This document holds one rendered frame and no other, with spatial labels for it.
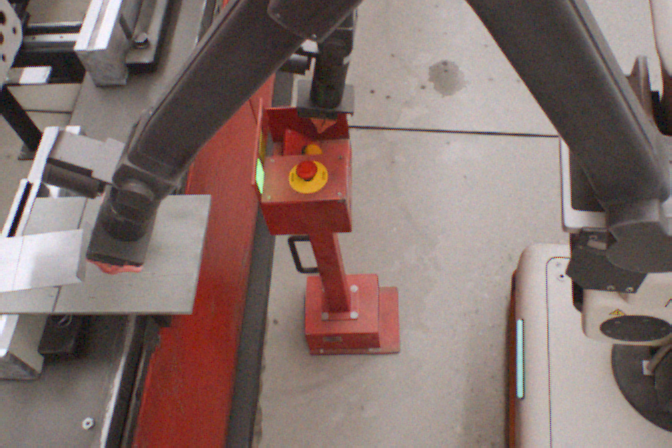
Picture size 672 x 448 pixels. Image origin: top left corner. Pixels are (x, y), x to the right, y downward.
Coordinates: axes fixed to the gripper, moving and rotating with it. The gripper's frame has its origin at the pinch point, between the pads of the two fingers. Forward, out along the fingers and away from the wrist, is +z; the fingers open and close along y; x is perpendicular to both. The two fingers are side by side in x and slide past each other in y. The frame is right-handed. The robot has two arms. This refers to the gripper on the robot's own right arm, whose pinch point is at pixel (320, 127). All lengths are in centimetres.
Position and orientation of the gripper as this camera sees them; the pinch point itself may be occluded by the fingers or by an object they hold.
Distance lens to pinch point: 127.2
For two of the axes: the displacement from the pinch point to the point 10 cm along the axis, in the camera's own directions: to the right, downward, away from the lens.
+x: -0.1, 8.4, -5.4
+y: -9.9, -0.8, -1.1
